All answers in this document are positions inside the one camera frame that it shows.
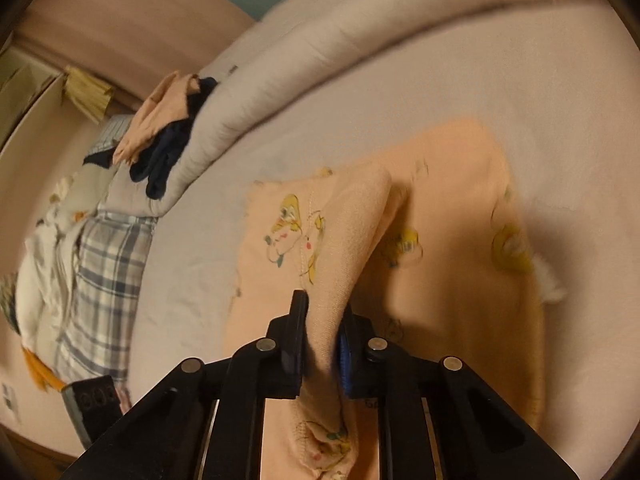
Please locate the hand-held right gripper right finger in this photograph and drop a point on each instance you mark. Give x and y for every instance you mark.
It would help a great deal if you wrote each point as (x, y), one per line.
(350, 365)

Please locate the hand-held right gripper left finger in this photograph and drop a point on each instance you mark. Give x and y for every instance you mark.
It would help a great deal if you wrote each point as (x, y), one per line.
(240, 395)

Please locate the peach cartoon print shirt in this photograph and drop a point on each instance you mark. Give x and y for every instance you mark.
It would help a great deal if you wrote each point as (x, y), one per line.
(450, 270)

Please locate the orange cloth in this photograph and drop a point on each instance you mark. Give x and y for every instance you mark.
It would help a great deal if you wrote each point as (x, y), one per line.
(42, 370)

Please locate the blue plaid blanket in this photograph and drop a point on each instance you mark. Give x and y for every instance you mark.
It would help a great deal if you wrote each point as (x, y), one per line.
(105, 285)

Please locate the white crumpled cloth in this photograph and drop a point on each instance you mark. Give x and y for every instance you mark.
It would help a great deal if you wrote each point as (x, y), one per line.
(45, 270)

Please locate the grey green pillow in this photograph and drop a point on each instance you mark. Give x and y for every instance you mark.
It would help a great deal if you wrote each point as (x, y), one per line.
(92, 185)

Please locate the dark navy garment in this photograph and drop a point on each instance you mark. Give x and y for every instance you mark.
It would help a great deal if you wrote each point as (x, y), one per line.
(167, 157)

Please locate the blue striped pillow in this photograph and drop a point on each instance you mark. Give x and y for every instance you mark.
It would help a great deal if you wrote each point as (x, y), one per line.
(112, 132)

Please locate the folded peach garment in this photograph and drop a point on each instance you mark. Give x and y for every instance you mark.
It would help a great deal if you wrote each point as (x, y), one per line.
(155, 115)

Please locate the yellow pleated cloth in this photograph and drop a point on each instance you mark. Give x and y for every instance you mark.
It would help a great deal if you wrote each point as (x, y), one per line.
(87, 92)

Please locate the grey duvet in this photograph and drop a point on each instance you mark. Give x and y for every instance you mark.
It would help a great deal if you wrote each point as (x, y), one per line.
(350, 45)

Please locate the cream cabinet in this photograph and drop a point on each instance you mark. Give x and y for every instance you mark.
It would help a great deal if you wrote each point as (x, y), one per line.
(25, 90)

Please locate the pink curtain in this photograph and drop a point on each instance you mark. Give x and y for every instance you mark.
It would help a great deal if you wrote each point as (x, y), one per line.
(125, 25)

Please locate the white wall socket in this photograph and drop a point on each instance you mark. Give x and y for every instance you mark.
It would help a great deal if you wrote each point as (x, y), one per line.
(9, 402)

